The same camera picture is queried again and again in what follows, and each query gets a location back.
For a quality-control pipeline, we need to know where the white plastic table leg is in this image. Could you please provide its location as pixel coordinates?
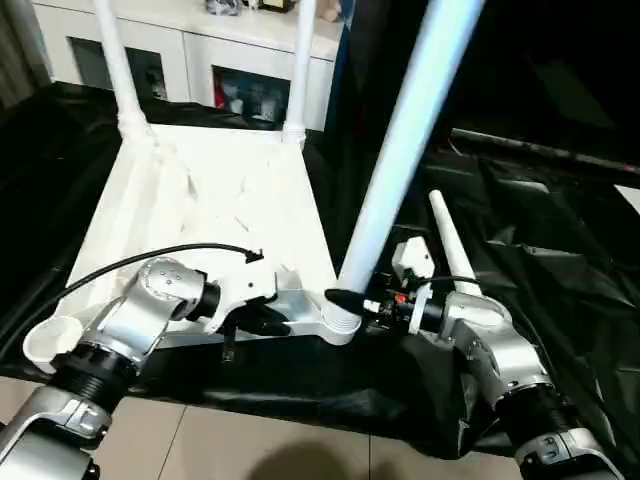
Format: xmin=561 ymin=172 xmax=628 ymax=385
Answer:
xmin=92 ymin=0 xmax=151 ymax=144
xmin=428 ymin=188 xmax=485 ymax=304
xmin=281 ymin=0 xmax=320 ymax=146
xmin=322 ymin=0 xmax=487 ymax=334

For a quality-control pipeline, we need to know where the white plastic table top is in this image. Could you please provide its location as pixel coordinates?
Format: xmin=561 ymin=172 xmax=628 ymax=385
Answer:
xmin=23 ymin=123 xmax=364 ymax=375

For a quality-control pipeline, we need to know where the long black rod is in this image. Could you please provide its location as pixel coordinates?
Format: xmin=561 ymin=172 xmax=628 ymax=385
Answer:
xmin=449 ymin=128 xmax=640 ymax=174

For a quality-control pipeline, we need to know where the white glass-door cabinet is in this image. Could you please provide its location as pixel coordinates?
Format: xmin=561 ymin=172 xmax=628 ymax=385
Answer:
xmin=29 ymin=0 xmax=346 ymax=134

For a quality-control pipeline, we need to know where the grey curtain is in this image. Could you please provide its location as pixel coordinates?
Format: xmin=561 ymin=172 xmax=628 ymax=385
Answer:
xmin=0 ymin=0 xmax=54 ymax=111

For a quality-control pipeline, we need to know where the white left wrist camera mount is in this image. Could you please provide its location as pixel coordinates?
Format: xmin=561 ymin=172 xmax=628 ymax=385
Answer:
xmin=207 ymin=249 xmax=279 ymax=335

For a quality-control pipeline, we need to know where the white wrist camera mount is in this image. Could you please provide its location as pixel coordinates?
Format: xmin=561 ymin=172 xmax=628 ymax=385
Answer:
xmin=392 ymin=234 xmax=436 ymax=336
xmin=207 ymin=249 xmax=279 ymax=335

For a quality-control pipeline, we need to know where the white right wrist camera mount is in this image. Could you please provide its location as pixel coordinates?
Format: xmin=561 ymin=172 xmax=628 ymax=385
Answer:
xmin=392 ymin=234 xmax=436 ymax=336

